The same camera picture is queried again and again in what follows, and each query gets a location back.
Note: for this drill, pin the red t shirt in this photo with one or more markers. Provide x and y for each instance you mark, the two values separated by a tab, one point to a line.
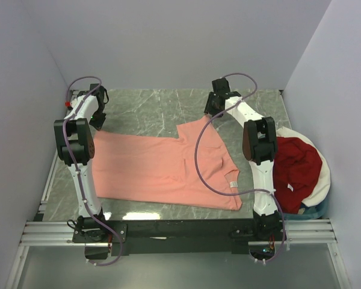
297	166

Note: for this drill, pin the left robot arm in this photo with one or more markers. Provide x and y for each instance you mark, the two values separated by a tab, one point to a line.
75	147

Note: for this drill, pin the black base crossbar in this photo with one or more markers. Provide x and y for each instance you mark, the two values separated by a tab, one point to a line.
127	237

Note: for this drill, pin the aluminium frame rail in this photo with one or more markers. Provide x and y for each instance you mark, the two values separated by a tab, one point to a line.
59	234

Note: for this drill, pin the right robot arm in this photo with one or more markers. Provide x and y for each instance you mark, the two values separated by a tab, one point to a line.
259	146

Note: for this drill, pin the salmon pink t shirt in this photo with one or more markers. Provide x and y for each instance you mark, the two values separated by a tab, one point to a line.
193	169

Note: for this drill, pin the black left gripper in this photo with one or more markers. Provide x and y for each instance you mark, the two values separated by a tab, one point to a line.
98	124

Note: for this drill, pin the teal rimmed laundry basket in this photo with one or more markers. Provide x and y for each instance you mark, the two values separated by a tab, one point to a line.
310	213

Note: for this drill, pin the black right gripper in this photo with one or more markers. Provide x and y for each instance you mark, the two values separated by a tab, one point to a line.
208	109

